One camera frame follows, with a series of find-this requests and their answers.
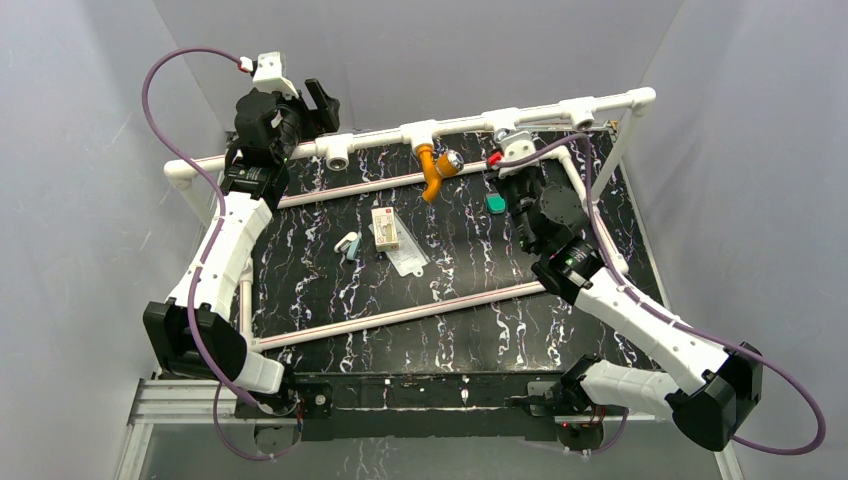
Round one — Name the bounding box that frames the chrome metal faucet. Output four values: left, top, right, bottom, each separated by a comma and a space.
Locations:
494, 128, 517, 144

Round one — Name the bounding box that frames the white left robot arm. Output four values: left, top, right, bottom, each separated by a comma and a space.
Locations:
143, 78, 340, 416

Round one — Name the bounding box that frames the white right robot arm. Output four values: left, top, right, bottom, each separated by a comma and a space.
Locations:
486, 167, 762, 452

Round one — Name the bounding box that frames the green tape roll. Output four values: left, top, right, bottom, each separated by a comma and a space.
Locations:
485, 194, 507, 215

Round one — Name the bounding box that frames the orange plastic faucet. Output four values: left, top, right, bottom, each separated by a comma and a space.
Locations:
415, 144, 465, 204

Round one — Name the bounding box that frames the small white red box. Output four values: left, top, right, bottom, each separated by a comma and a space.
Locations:
371, 207, 400, 253

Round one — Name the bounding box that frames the white blue tape roll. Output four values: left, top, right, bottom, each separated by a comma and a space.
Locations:
334, 231, 361, 262

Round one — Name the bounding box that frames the clear plastic instruction bag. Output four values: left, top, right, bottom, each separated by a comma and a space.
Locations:
369, 216, 429, 278

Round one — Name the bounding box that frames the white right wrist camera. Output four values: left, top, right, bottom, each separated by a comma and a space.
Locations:
495, 131, 539, 179

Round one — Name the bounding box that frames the white pvc pipe frame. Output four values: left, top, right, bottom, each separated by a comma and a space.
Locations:
164, 87, 656, 353

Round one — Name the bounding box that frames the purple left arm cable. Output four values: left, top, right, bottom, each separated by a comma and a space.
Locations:
140, 46, 303, 462

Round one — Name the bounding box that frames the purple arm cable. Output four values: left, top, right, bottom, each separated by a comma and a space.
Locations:
140, 46, 303, 462
486, 132, 828, 457

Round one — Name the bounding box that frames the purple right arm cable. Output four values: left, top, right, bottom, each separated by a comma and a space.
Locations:
486, 132, 828, 457

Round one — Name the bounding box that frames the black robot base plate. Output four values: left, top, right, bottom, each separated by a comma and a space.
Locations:
290, 371, 618, 449

